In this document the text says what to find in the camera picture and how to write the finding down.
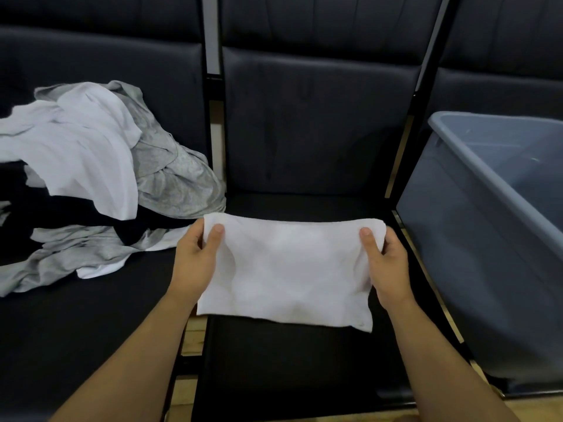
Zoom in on person's right forearm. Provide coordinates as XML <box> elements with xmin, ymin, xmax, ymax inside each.
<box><xmin>386</xmin><ymin>298</ymin><xmax>524</xmax><ymax>422</ymax></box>

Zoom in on person's left hand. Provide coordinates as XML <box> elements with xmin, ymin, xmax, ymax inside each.
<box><xmin>166</xmin><ymin>218</ymin><xmax>226</xmax><ymax>309</ymax></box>

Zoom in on person's right hand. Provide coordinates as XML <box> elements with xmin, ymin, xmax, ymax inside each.
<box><xmin>358</xmin><ymin>226</ymin><xmax>416</xmax><ymax>312</ymax></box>

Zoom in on person's left forearm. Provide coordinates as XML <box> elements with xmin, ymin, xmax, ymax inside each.
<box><xmin>48</xmin><ymin>294</ymin><xmax>199</xmax><ymax>422</ymax></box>

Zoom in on blue-grey plastic bin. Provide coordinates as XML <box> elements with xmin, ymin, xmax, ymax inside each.
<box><xmin>395</xmin><ymin>111</ymin><xmax>563</xmax><ymax>394</ymax></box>

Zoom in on white garment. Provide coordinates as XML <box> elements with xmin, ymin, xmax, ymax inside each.
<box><xmin>0</xmin><ymin>81</ymin><xmax>144</xmax><ymax>221</ymax></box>

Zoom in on grey tank top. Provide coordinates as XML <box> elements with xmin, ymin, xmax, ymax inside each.
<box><xmin>0</xmin><ymin>222</ymin><xmax>192</xmax><ymax>298</ymax></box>

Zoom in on white tank top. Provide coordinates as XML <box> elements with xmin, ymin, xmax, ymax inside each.
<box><xmin>195</xmin><ymin>213</ymin><xmax>388</xmax><ymax>333</ymax></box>

